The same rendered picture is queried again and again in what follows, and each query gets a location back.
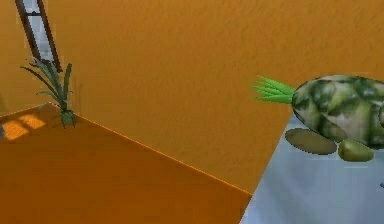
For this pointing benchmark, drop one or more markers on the brown flat oval potato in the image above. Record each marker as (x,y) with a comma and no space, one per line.
(310,141)

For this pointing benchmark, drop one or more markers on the green potted house plant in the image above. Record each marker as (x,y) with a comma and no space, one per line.
(60,90)

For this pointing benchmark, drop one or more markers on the pale grey table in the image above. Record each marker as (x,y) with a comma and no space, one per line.
(316,190)

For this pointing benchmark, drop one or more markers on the green mottled pineapple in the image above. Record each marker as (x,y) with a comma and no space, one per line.
(340,106)

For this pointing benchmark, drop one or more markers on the olive green round fruit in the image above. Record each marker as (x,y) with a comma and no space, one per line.
(355,151)

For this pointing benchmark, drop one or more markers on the brown framed window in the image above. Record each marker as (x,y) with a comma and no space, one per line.
(39,33)

